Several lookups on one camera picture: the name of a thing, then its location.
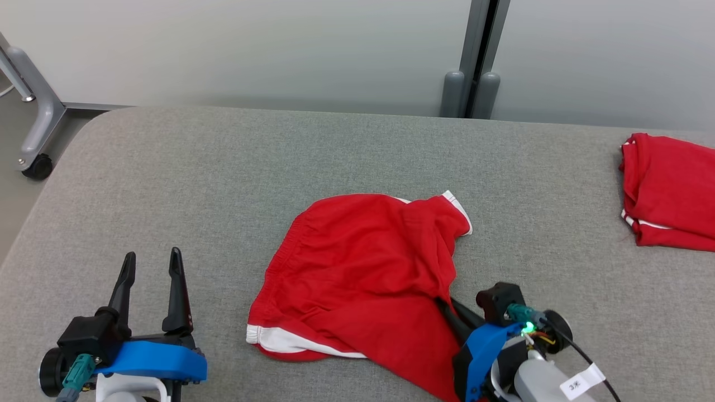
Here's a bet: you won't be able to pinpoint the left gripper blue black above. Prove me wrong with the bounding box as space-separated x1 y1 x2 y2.
96 247 208 386

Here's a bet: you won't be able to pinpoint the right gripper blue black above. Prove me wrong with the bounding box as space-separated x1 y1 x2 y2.
435 298 527 402

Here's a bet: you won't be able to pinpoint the red shorts with white stripe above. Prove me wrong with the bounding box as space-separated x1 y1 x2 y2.
246 190 474 402

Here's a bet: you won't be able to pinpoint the red jersey with white sleeves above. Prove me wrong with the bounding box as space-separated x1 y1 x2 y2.
618 132 715 252

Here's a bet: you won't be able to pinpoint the white paper label tag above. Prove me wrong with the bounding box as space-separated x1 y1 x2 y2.
560 362 606 401

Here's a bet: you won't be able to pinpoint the black caster wheel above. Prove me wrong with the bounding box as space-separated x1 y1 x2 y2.
21 154 54 181

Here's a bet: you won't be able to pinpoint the right black cable teal plug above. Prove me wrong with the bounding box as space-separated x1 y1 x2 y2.
506 304 622 402

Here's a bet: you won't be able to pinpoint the black cable teal plug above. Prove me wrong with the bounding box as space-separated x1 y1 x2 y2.
55 353 97 402
506 304 622 402

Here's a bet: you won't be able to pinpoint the left black cable teal plug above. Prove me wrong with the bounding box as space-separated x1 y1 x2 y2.
55 353 97 402

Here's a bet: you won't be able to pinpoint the grey metal frame leg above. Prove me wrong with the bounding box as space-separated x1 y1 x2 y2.
0 31 136 171

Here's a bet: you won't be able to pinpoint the grey partition post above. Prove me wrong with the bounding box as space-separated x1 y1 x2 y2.
440 0 511 119

